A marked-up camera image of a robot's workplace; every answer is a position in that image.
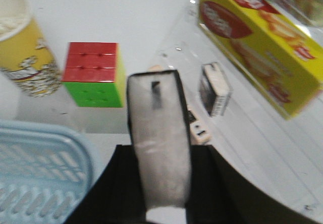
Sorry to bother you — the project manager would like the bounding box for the yellow popcorn paper cup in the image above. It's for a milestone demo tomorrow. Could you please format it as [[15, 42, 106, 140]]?
[[1, 0, 61, 97]]

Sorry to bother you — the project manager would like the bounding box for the rubiks cube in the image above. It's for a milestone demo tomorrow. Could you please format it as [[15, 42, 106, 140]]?
[[62, 42, 126, 108]]

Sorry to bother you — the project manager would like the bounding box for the yellow nabati wafer box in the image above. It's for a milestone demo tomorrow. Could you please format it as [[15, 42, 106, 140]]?
[[199, 0, 322, 119]]

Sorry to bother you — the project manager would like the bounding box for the light blue plastic basket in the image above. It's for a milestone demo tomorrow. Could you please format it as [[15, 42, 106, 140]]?
[[1, 120, 103, 223]]

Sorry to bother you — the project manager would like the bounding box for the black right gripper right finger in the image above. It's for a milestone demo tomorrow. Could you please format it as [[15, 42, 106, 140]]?
[[185, 145, 315, 223]]

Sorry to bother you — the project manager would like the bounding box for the clear acrylic stand right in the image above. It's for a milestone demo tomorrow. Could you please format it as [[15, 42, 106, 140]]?
[[157, 0, 322, 218]]

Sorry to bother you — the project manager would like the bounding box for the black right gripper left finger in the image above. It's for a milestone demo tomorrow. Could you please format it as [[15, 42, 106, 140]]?
[[65, 145, 147, 223]]

